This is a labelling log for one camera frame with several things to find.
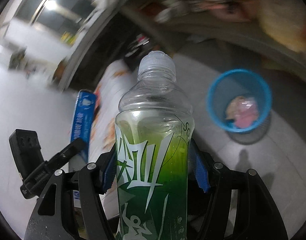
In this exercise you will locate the blue mesh trash basket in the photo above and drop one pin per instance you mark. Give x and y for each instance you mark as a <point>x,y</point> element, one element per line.
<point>233,83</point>

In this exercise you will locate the green drink bottle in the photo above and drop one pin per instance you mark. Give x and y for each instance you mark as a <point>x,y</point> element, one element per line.
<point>153,129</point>

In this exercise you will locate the pink mesh packet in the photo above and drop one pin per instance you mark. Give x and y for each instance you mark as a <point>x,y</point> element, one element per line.
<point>247,114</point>

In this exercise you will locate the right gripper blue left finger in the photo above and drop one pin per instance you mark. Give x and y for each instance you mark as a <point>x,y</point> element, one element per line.
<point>53,216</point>

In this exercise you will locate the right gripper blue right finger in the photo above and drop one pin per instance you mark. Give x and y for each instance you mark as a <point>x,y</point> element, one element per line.
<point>228,204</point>

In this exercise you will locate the floral tablecloth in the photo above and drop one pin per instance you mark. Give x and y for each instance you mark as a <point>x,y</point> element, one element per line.
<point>116,81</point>

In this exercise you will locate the brown paper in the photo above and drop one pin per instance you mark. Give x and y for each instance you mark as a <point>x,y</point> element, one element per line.
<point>233,107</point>

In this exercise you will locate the blue toothpaste box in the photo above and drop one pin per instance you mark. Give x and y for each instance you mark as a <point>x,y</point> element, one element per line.
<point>82,120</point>

